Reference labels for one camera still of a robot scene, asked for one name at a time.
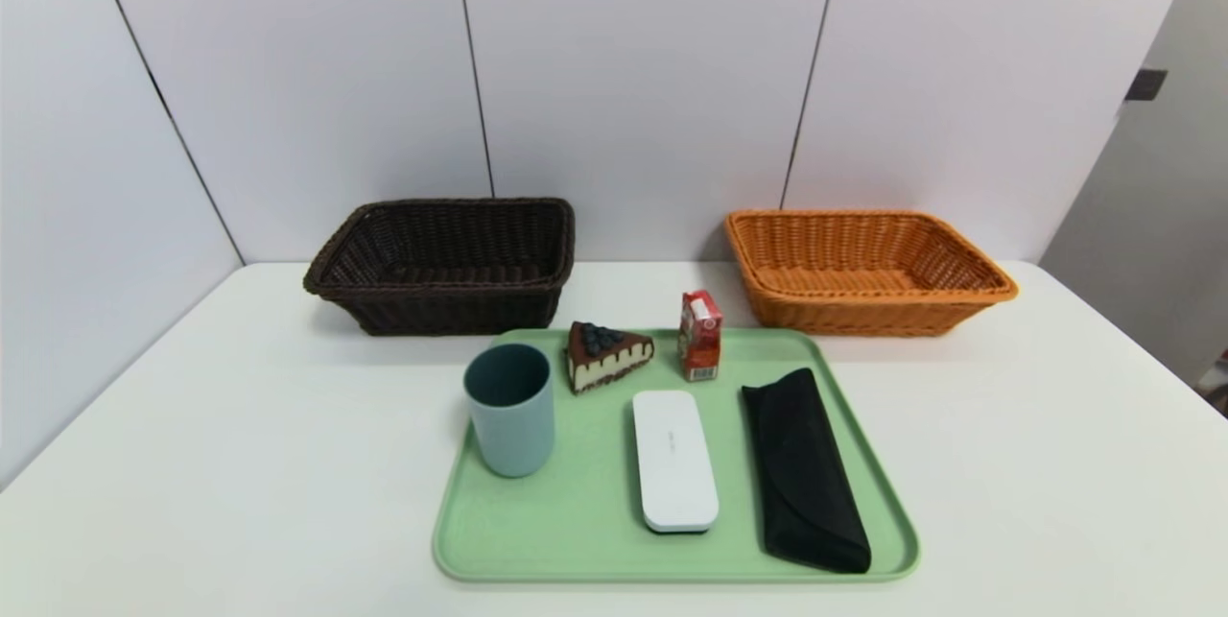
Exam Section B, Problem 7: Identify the chocolate blueberry cake slice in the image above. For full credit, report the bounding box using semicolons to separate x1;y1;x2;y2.
566;320;656;395

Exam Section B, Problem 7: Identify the dark wall bracket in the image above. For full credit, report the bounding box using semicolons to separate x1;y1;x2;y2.
1124;68;1169;102

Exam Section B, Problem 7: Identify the blue-grey plastic cup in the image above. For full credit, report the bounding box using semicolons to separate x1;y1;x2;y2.
463;344;555;479

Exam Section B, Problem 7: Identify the light green plastic tray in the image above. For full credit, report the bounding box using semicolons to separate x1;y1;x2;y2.
432;327;922;585

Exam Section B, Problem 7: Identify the dark brown wicker basket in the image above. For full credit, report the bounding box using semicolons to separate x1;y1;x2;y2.
303;198;577;337

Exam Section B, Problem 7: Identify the orange wicker basket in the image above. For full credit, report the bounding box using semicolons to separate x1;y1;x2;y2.
724;208;1020;338

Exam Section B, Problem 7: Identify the small red juice carton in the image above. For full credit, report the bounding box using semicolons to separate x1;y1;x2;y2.
678;290;723;383

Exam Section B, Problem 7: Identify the black glasses pouch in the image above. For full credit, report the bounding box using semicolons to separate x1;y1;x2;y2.
741;368;873;575

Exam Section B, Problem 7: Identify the white whiteboard eraser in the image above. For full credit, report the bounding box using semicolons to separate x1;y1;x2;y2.
631;391;720;535

